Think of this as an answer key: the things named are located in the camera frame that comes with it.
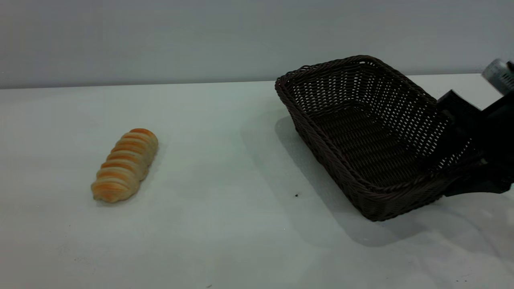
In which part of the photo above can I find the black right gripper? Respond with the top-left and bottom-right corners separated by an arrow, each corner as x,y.
428,90 -> 514,197

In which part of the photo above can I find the dark brown woven wicker basket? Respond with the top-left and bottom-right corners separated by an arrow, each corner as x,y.
275,55 -> 488,222

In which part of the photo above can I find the twisted golden bread roll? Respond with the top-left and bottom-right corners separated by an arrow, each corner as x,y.
91,128 -> 159,203

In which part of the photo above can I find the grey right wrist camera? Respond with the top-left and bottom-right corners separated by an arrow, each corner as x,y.
481,58 -> 514,96

